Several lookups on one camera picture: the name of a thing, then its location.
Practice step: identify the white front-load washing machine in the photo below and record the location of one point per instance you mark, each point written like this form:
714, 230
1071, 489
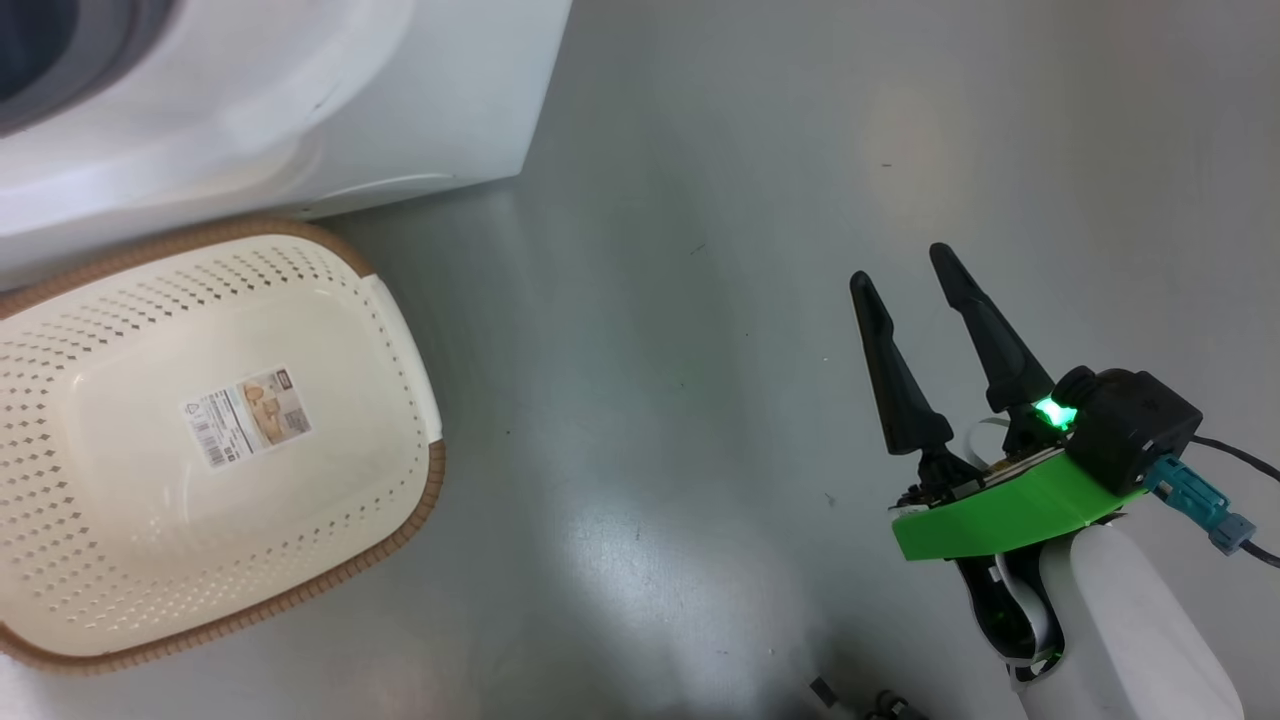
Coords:
400, 90

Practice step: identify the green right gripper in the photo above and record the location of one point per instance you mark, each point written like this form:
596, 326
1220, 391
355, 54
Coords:
1000, 515

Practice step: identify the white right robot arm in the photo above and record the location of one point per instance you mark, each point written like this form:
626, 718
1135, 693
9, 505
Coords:
1130, 630

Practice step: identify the white product label sticker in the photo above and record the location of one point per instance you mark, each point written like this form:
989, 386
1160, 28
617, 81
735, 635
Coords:
245, 415

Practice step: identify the cream perforated laundry basket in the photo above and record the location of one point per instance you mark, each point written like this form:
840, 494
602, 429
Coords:
200, 540

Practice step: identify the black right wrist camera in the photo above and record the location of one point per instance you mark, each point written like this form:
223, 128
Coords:
1130, 430

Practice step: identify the teal right camera connector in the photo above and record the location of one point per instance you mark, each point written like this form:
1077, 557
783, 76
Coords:
1195, 500

